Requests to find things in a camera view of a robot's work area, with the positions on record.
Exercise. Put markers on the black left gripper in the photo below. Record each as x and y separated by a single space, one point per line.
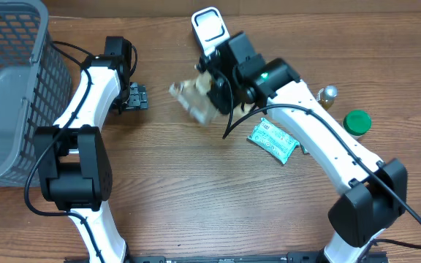
139 98

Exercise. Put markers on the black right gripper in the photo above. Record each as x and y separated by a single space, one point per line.
215 89

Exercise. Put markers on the brown teal snack bag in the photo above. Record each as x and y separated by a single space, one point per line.
193 96

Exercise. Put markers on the teal snack pack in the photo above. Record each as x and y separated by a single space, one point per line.
274 140

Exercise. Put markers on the Kleenex tissue pack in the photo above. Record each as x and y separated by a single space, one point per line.
304 150

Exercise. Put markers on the yellow liquid bottle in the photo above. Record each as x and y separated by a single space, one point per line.
326 96

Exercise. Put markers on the green lid jar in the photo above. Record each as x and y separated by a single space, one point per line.
357 123

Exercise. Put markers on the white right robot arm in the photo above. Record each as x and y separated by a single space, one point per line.
372 193

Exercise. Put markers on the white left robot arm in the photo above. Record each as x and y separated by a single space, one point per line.
72 163

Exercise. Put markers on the white barcode scanner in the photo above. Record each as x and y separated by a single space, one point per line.
209 29

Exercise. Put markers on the grey plastic basket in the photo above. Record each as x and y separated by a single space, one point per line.
35 85

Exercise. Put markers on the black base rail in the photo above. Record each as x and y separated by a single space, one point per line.
291 257

